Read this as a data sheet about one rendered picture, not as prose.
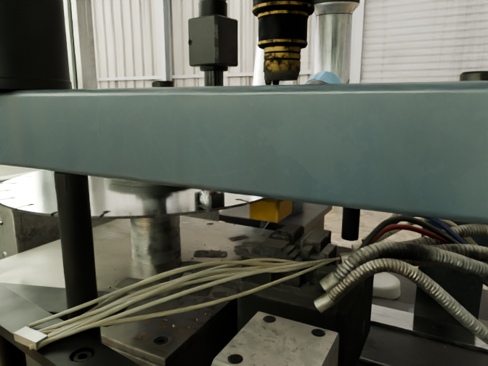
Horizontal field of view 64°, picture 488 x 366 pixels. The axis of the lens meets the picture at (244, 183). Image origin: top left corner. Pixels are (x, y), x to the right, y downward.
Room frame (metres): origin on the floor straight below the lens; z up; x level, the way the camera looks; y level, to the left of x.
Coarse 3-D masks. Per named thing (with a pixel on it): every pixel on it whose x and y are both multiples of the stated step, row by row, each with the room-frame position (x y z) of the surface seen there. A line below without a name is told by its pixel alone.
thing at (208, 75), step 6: (204, 72) 0.45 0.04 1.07; (210, 72) 0.45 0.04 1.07; (216, 72) 0.45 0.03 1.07; (222, 72) 0.45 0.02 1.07; (204, 78) 0.45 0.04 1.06; (210, 78) 0.45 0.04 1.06; (216, 78) 0.45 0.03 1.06; (222, 78) 0.45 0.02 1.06; (204, 84) 0.45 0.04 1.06; (210, 84) 0.45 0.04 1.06; (216, 84) 0.45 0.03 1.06; (222, 84) 0.45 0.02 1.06
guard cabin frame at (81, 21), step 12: (72, 0) 0.93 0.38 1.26; (84, 0) 0.95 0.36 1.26; (72, 12) 0.93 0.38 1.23; (84, 12) 0.94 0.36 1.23; (72, 24) 0.93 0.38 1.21; (84, 24) 0.94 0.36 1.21; (72, 36) 0.93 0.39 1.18; (84, 36) 0.94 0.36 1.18; (84, 48) 0.94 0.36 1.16; (84, 60) 0.93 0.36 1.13; (84, 72) 0.93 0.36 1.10; (96, 72) 0.96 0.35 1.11; (84, 84) 0.93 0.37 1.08; (96, 84) 0.96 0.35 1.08
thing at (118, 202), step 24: (0, 192) 0.38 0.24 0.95; (24, 192) 0.38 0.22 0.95; (48, 192) 0.38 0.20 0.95; (96, 192) 0.38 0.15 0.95; (120, 192) 0.38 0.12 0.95; (144, 192) 0.38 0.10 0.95; (168, 192) 0.38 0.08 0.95; (192, 192) 0.38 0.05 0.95; (216, 192) 0.38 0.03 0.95; (96, 216) 0.30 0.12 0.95; (120, 216) 0.30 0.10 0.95; (144, 216) 0.31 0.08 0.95
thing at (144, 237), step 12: (156, 216) 0.44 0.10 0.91; (168, 216) 0.45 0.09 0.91; (132, 228) 0.45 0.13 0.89; (144, 228) 0.44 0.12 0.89; (156, 228) 0.44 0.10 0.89; (168, 228) 0.45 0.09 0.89; (132, 240) 0.45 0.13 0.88; (144, 240) 0.44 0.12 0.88; (156, 240) 0.44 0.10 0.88; (168, 240) 0.45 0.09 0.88; (180, 240) 0.47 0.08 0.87; (132, 252) 0.45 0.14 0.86; (144, 252) 0.44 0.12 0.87; (156, 252) 0.44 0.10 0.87; (168, 252) 0.44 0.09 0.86; (180, 252) 0.47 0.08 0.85
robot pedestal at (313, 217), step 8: (232, 208) 1.05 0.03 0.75; (240, 208) 1.05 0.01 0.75; (248, 208) 1.05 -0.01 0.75; (304, 208) 1.05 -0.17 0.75; (312, 208) 1.05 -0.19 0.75; (320, 208) 1.05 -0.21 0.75; (328, 208) 1.08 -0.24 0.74; (224, 216) 1.00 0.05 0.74; (232, 216) 0.98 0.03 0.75; (240, 216) 0.98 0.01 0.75; (248, 216) 0.98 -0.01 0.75; (288, 216) 0.98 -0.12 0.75; (296, 216) 0.98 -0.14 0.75; (304, 216) 0.98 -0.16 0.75; (312, 216) 0.98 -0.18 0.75; (320, 216) 1.01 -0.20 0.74; (240, 224) 0.99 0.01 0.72; (248, 224) 0.96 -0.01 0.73; (256, 224) 0.95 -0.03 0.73; (272, 224) 0.93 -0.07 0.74; (280, 224) 0.92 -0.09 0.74; (304, 224) 0.91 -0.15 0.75; (312, 224) 0.95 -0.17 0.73; (320, 224) 1.07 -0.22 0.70; (304, 232) 0.90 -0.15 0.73
